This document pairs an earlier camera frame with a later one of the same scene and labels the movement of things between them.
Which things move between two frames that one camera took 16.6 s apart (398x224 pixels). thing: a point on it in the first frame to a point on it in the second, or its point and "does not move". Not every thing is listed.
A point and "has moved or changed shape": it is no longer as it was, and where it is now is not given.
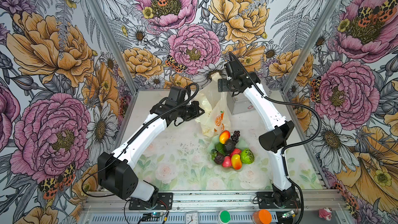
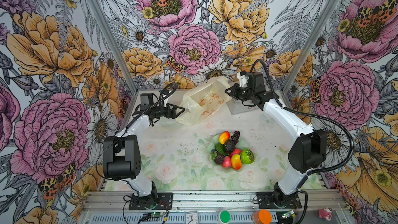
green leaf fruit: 220,148 does not move
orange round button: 261,217 does not move
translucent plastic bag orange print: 215,104 has moved or changed shape
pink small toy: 325,213 does not move
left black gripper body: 189,112 to 160,111
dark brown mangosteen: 219,158 does not move
